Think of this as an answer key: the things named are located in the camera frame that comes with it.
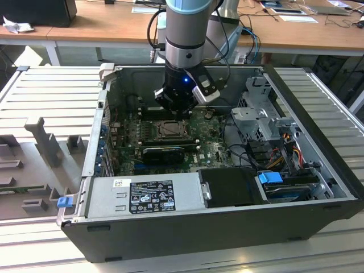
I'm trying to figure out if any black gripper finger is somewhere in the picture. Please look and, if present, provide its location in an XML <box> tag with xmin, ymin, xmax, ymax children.
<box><xmin>155</xmin><ymin>88</ymin><xmax>183</xmax><ymax>119</ymax></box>
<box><xmin>182</xmin><ymin>96</ymin><xmax>199</xmax><ymax>119</ymax></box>

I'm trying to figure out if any installed RAM stick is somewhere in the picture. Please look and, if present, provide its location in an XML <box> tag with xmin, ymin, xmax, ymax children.
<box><xmin>141</xmin><ymin>135</ymin><xmax>200</xmax><ymax>151</ymax></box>

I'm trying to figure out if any grey parts rack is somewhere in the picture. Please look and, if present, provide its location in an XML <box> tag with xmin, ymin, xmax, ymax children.
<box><xmin>0</xmin><ymin>115</ymin><xmax>89</xmax><ymax>221</ymax></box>

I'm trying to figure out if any grey flat tablet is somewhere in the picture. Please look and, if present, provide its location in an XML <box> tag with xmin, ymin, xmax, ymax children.
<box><xmin>132</xmin><ymin>6</ymin><xmax>167</xmax><ymax>14</ymax></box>

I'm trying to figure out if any pale blue teach pendant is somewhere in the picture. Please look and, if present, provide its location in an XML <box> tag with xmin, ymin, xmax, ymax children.
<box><xmin>212</xmin><ymin>26</ymin><xmax>243</xmax><ymax>64</ymax></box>

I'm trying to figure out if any crumpled white paper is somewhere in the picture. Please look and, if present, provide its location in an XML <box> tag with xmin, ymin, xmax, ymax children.
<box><xmin>2</xmin><ymin>15</ymin><xmax>35</xmax><ymax>35</ymax></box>

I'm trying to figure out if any black graphics card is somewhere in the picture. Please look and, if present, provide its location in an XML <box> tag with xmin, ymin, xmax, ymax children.
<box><xmin>142</xmin><ymin>146</ymin><xmax>185</xmax><ymax>166</ymax></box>

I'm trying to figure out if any white paper sheet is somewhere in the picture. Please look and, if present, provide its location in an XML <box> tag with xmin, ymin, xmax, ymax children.
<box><xmin>278</xmin><ymin>14</ymin><xmax>319</xmax><ymax>23</ymax></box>

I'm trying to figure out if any blue cable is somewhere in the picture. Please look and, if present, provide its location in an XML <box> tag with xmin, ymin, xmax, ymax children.
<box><xmin>243</xmin><ymin>27</ymin><xmax>262</xmax><ymax>63</ymax></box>

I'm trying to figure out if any grey flat laptop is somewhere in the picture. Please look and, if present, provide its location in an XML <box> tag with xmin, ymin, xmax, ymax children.
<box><xmin>307</xmin><ymin>4</ymin><xmax>351</xmax><ymax>16</ymax></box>

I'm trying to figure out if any silver metal drive cage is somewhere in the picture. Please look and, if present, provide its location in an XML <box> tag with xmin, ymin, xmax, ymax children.
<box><xmin>230</xmin><ymin>76</ymin><xmax>302</xmax><ymax>160</ymax></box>

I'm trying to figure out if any blue disk carrier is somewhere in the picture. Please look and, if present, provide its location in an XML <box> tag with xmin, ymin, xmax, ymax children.
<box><xmin>258</xmin><ymin>170</ymin><xmax>316</xmax><ymax>203</ymax></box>

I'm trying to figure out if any silver power supply unit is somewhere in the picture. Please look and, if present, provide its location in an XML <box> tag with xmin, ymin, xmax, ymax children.
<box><xmin>84</xmin><ymin>172</ymin><xmax>206</xmax><ymax>219</ymax></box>

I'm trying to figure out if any wooden desk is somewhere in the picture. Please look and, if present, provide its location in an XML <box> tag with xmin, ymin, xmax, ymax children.
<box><xmin>0</xmin><ymin>5</ymin><xmax>79</xmax><ymax>68</ymax></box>
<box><xmin>47</xmin><ymin>0</ymin><xmax>364</xmax><ymax>68</ymax></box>

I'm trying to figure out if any blue booklet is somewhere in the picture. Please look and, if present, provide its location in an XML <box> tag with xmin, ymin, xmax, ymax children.
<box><xmin>260</xmin><ymin>0</ymin><xmax>285</xmax><ymax>9</ymax></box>

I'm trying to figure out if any black box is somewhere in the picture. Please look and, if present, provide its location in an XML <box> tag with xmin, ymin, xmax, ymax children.
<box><xmin>0</xmin><ymin>0</ymin><xmax>78</xmax><ymax>28</ymax></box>

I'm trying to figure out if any black and white camera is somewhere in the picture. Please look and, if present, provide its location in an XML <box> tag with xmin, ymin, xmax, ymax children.
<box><xmin>192</xmin><ymin>72</ymin><xmax>222</xmax><ymax>105</ymax></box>

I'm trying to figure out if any yellow red wire bundle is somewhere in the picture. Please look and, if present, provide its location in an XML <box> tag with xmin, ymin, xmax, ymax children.
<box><xmin>268</xmin><ymin>143</ymin><xmax>303</xmax><ymax>169</ymax></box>

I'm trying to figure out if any black PC case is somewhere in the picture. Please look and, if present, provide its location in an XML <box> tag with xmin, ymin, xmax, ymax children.
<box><xmin>56</xmin><ymin>63</ymin><xmax>364</xmax><ymax>264</ymax></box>

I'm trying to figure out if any green motherboard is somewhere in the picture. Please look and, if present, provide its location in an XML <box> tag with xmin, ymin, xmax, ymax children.
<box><xmin>109</xmin><ymin>106</ymin><xmax>237</xmax><ymax>177</ymax></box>

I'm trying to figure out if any green circuit board strip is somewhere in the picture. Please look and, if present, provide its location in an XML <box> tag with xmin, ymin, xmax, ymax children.
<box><xmin>0</xmin><ymin>184</ymin><xmax>46</xmax><ymax>197</ymax></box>

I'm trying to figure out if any black plastic shroud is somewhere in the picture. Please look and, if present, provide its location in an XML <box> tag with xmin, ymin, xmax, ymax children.
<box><xmin>197</xmin><ymin>167</ymin><xmax>270</xmax><ymax>209</ymax></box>

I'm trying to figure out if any dark flat phone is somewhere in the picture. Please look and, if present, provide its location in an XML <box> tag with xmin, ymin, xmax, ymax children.
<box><xmin>269</xmin><ymin>7</ymin><xmax>304</xmax><ymax>15</ymax></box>

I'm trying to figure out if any metal socket cover frame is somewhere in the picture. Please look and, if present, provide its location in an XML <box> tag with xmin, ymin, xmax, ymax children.
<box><xmin>155</xmin><ymin>119</ymin><xmax>189</xmax><ymax>140</ymax></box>

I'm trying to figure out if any grey case latch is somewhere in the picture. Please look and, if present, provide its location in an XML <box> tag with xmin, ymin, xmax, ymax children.
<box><xmin>98</xmin><ymin>63</ymin><xmax>123</xmax><ymax>84</ymax></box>

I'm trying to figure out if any CPU socket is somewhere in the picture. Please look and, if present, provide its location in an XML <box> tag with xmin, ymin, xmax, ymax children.
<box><xmin>153</xmin><ymin>118</ymin><xmax>191</xmax><ymax>142</ymax></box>

